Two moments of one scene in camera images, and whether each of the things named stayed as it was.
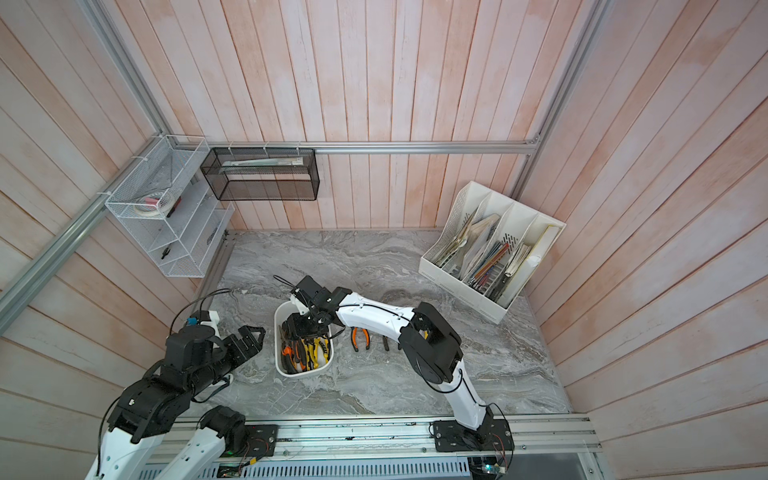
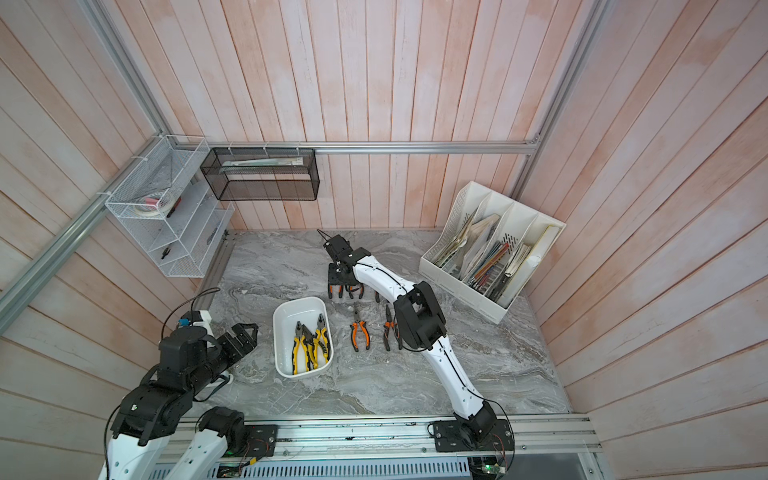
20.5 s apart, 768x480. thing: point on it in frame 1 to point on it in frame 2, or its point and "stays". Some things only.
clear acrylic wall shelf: (168, 199) stays
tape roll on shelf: (153, 204) stays
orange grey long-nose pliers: (353, 334) stays
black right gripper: (294, 325) to (331, 276)
